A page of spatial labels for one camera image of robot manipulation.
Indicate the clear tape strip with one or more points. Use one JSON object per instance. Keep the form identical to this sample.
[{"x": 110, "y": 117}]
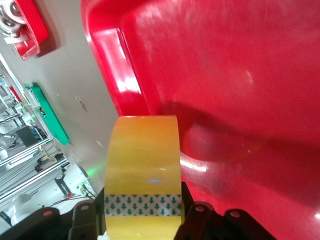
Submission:
[
  {"x": 99, "y": 143},
  {"x": 77, "y": 97}
]

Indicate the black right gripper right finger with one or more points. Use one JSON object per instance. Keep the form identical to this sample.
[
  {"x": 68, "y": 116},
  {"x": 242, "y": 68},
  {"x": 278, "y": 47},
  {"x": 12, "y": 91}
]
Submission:
[{"x": 200, "y": 222}]

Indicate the empty red plastic tray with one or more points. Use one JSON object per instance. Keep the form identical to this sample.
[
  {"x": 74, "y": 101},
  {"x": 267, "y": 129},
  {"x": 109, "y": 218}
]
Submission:
[{"x": 237, "y": 87}]

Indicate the brown tape patch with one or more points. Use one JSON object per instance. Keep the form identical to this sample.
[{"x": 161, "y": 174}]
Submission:
[{"x": 84, "y": 106}]

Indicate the black box device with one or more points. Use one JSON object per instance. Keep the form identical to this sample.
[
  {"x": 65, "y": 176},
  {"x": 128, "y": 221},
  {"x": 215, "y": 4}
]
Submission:
[{"x": 26, "y": 137}]

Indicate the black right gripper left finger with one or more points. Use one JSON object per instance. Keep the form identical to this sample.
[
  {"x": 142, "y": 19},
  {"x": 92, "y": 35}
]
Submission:
[{"x": 85, "y": 222}]

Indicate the yellow packing tape roll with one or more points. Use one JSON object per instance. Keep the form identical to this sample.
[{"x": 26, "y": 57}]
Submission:
[{"x": 142, "y": 155}]

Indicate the aluminium profile frame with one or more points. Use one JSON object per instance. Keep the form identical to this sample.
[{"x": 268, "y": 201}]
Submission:
[{"x": 27, "y": 162}]

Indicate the green plastic tray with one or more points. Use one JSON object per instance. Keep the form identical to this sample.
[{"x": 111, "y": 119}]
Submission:
[{"x": 53, "y": 122}]

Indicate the tilted white brass pipe fitting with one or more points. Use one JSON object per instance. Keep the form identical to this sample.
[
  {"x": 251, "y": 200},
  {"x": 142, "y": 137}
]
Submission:
[{"x": 8, "y": 23}]

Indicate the red tray holding fittings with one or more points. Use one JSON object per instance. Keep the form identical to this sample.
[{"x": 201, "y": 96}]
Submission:
[{"x": 36, "y": 27}]

